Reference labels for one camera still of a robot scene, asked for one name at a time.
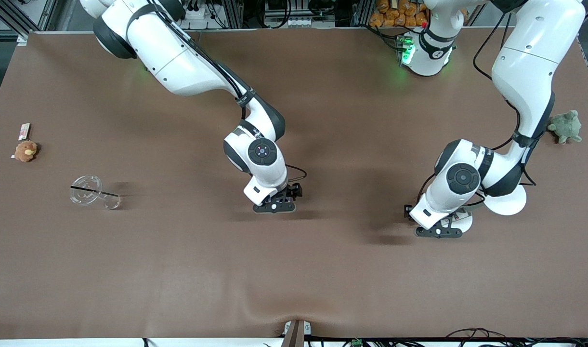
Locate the green plush toy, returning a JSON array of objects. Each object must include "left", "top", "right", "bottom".
[{"left": 547, "top": 110, "right": 583, "bottom": 145}]

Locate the black drinking straw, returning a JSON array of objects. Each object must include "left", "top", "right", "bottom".
[{"left": 70, "top": 186, "right": 119, "bottom": 197}]

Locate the white round desk lamp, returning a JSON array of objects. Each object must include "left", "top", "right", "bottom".
[{"left": 438, "top": 183, "right": 527, "bottom": 235}]

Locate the black cable bundle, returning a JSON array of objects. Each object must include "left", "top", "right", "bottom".
[{"left": 445, "top": 328, "right": 588, "bottom": 347}]

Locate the orange plush toy pile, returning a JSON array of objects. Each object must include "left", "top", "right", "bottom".
[{"left": 369, "top": 0, "right": 431, "bottom": 28}]

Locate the aluminium frame strut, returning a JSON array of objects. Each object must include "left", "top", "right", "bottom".
[{"left": 0, "top": 0, "right": 63, "bottom": 39}]

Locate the brown plush bear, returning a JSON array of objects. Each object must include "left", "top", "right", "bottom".
[{"left": 12, "top": 140, "right": 39, "bottom": 163}]

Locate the clear plastic cup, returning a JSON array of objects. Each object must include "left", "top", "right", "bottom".
[{"left": 69, "top": 174, "right": 122, "bottom": 211}]

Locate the long white socket strip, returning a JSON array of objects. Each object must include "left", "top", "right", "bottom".
[{"left": 270, "top": 17, "right": 318, "bottom": 28}]

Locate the white power strip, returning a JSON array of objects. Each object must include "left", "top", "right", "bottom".
[{"left": 181, "top": 5, "right": 212, "bottom": 21}]

